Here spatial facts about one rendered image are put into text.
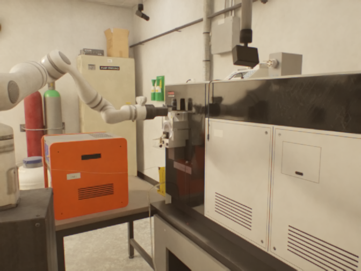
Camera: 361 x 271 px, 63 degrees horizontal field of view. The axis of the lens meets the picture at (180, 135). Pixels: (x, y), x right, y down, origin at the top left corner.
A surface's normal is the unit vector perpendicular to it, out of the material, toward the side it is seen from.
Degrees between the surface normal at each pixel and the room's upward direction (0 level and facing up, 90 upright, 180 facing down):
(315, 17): 90
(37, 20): 90
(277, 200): 90
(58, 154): 90
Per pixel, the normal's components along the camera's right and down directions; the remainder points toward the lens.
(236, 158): -0.86, 0.07
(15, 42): 0.51, 0.11
